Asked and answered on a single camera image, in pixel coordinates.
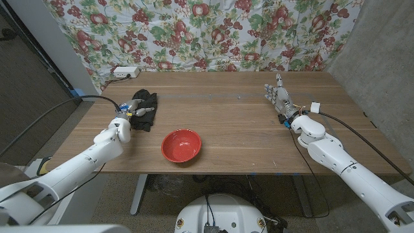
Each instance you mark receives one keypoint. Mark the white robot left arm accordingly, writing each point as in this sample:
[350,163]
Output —
[103,150]

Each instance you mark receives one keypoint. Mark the white robot head rim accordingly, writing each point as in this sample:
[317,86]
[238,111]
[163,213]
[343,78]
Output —
[64,229]

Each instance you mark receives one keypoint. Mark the grey table leg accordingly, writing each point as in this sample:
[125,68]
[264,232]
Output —
[139,194]
[303,197]

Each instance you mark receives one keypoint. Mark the clear plastic bag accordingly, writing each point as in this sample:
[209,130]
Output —
[168,186]

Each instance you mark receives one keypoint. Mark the red bowl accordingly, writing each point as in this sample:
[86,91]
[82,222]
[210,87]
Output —
[181,145]

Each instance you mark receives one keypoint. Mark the floral fruit print backdrop cloth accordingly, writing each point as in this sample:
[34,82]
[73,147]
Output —
[207,32]

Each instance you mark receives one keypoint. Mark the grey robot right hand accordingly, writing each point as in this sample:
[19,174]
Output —
[282,101]

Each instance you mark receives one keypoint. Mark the yellow and black tool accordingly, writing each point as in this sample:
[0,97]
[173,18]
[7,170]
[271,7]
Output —
[43,165]

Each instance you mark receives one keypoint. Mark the white power strip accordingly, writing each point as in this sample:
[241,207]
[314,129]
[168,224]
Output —
[126,71]

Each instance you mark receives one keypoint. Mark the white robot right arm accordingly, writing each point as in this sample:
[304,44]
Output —
[330,153]

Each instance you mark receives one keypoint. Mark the person in brown clothing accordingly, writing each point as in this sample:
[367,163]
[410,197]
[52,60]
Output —
[13,174]

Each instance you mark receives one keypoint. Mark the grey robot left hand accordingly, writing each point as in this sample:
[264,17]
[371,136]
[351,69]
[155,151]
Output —
[129,108]

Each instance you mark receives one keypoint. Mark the blue tape piece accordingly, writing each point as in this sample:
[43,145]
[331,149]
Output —
[78,94]

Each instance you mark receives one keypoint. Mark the black shorts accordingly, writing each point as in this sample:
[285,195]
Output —
[147,97]

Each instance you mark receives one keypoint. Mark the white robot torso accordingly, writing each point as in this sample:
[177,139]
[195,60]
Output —
[223,213]

